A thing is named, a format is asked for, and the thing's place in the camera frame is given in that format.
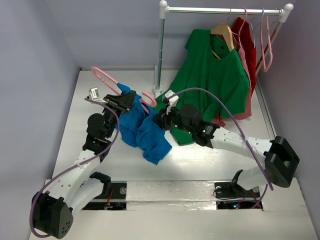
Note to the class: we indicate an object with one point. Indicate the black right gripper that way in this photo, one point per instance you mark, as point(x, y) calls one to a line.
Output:
point(163, 119)

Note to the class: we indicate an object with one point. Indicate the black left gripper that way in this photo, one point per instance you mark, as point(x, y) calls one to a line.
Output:
point(123, 103)

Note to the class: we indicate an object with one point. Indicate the blue t-shirt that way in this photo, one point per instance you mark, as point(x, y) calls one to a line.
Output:
point(138, 129)

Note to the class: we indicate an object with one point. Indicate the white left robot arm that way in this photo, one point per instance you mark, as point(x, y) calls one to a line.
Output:
point(54, 206)

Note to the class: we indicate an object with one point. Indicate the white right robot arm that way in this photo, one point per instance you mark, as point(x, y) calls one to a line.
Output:
point(276, 160)

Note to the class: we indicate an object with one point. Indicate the pink t-shirt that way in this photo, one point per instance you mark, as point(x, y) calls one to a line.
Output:
point(228, 78)

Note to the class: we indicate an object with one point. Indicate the green t-shirt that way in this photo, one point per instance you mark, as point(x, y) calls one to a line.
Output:
point(193, 75)

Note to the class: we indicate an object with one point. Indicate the wooden hanger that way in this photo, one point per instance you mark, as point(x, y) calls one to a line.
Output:
point(226, 32)

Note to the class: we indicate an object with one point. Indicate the red t-shirt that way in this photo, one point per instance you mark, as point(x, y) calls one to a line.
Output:
point(242, 26)

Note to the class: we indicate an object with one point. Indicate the white clothes rack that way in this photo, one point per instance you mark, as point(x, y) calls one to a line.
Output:
point(177, 19)

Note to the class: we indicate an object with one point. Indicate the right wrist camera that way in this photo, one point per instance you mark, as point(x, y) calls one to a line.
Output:
point(170, 99)

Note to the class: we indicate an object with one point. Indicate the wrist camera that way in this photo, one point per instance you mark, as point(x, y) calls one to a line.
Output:
point(94, 96)
point(170, 99)

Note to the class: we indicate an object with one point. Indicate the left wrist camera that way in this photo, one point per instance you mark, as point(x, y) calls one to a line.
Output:
point(94, 96)

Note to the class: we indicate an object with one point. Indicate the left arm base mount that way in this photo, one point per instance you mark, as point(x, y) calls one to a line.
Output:
point(112, 197)

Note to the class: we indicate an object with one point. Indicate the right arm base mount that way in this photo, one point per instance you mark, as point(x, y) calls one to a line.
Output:
point(230, 196)

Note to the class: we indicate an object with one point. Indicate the blue wire hanger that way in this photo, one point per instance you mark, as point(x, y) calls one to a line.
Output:
point(254, 29)

